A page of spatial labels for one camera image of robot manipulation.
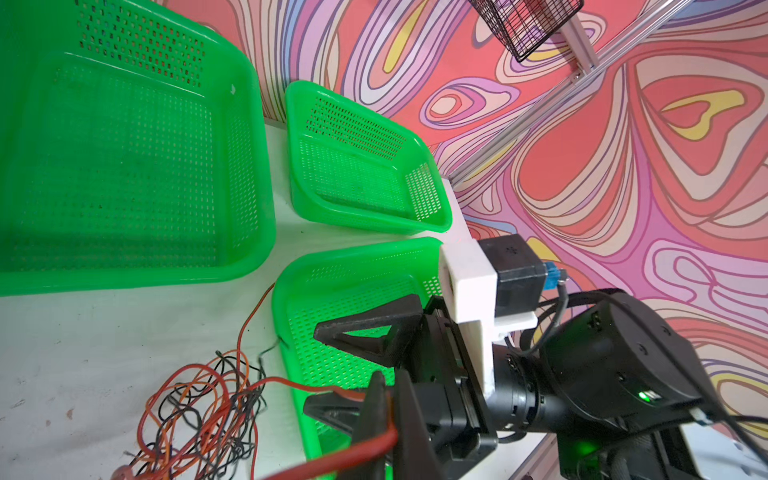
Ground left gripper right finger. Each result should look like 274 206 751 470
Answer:
392 369 445 480

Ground rear black wire basket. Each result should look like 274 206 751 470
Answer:
469 0 584 62

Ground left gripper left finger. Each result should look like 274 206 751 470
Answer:
338 371 397 479

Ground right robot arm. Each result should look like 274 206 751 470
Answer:
304 289 745 479

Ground front green basket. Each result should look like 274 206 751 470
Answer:
272 238 457 479

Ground red cable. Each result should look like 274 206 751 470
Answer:
134 281 400 480

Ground green basket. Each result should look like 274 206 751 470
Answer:
285 81 452 235
1 1 276 296
272 238 457 479

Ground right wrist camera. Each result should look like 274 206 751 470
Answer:
439 233 570 337

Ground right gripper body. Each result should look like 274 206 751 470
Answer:
395 296 498 462

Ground left green basket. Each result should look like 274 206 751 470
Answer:
1 1 276 296

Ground rear right green basket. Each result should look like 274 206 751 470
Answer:
285 81 452 235

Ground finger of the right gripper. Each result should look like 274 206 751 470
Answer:
313 294 424 368
303 386 397 435

